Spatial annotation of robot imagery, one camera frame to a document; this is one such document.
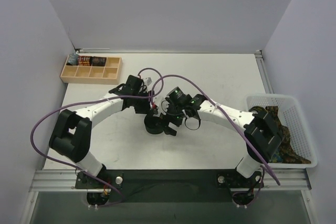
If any dark green tie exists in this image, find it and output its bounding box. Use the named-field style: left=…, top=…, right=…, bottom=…
left=144, top=112, right=164, bottom=135

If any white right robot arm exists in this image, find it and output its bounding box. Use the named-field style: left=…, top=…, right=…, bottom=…
left=159, top=87, right=284, bottom=187

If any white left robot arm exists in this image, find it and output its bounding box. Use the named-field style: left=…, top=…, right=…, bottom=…
left=49, top=75, right=152, bottom=188

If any wooden compartment organizer box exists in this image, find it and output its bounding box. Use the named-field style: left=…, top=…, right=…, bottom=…
left=60, top=56, right=123, bottom=85

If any dark brown rolled tie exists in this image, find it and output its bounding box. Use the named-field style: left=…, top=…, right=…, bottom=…
left=91, top=56, right=107, bottom=67

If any red patterned rolled tie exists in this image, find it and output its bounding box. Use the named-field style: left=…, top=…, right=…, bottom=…
left=78, top=56, right=92, bottom=66

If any grey rolled tie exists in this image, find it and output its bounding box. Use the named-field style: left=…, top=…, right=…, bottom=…
left=66, top=54, right=79, bottom=66

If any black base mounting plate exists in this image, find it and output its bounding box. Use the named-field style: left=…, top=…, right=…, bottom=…
left=75, top=169, right=264, bottom=206

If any blue yellow patterned tie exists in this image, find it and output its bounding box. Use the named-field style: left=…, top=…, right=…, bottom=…
left=269, top=152, right=284, bottom=164

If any white plastic basket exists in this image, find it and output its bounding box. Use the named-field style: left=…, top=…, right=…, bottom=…
left=245, top=94, right=318, bottom=169

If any brown green patterned tie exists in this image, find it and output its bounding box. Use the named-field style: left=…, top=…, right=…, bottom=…
left=248, top=106, right=311, bottom=164

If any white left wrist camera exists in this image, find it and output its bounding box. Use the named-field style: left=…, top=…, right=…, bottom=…
left=143, top=77, right=152, bottom=86

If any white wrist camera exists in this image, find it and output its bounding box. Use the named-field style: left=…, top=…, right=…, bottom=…
left=153, top=96, right=169, bottom=115
left=143, top=77, right=152, bottom=86

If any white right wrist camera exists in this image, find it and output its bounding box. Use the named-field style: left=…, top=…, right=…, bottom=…
left=153, top=96, right=169, bottom=115

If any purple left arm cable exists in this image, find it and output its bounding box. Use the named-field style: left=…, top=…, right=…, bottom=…
left=30, top=68, right=165, bottom=206

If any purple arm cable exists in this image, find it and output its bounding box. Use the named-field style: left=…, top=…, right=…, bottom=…
left=150, top=74, right=281, bottom=206
left=30, top=68, right=165, bottom=206

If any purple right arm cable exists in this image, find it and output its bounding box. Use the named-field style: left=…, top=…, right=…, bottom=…
left=150, top=74, right=281, bottom=206

